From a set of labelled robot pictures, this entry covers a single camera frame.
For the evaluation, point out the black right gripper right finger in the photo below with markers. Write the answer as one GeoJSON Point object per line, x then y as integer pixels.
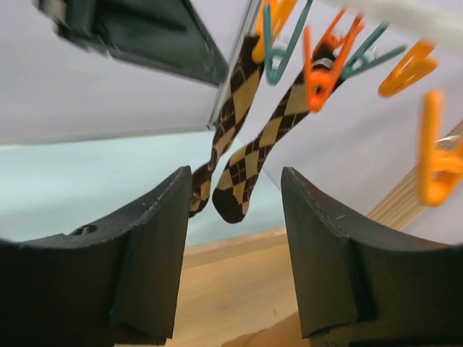
{"type": "Point", "coordinates": [360, 283]}

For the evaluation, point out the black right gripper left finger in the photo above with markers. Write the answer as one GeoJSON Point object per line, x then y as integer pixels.
{"type": "Point", "coordinates": [112, 281]}

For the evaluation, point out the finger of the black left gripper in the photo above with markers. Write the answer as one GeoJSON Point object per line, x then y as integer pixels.
{"type": "Point", "coordinates": [165, 35]}

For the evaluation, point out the brown orange sock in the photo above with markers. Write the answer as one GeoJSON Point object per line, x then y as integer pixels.
{"type": "Point", "coordinates": [269, 338]}

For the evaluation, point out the orange clothes peg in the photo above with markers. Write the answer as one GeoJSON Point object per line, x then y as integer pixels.
{"type": "Point", "coordinates": [324, 65]}
{"type": "Point", "coordinates": [279, 14]}

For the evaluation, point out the brown argyle sock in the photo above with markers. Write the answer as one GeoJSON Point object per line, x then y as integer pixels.
{"type": "Point", "coordinates": [232, 195]}

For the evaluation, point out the white round clip hanger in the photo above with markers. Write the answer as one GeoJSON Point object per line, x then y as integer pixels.
{"type": "Point", "coordinates": [433, 22]}

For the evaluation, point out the wooden rack stand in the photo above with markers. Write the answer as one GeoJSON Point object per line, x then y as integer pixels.
{"type": "Point", "coordinates": [243, 282]}

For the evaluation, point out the teal clothes peg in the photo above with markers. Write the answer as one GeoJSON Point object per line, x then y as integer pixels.
{"type": "Point", "coordinates": [277, 57]}

